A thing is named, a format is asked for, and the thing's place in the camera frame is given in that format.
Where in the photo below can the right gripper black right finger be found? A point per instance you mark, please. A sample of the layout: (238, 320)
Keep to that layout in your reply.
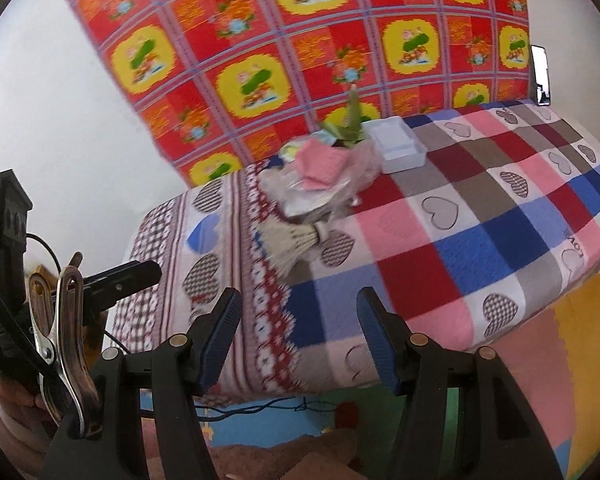
(464, 416)

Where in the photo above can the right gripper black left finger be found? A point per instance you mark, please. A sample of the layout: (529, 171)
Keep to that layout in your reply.
(182, 367)

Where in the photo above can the pink paper receipt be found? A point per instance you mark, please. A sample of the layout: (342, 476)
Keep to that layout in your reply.
(319, 165)

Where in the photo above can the person's left hand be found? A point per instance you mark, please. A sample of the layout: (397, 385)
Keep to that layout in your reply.
(17, 399)

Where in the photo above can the silver spring clamp right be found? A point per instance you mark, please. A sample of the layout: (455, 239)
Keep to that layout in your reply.
(67, 387)

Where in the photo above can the patchwork heart bed sheet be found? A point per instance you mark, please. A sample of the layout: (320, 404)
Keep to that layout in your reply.
(501, 219)

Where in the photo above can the clear plastic packaging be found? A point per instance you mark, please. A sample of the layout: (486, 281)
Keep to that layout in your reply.
(303, 198)

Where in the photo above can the green satin ribbon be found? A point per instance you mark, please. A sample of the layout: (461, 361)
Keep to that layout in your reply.
(352, 132)

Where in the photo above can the red floral headboard cloth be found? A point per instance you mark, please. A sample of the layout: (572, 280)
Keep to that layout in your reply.
(220, 84)

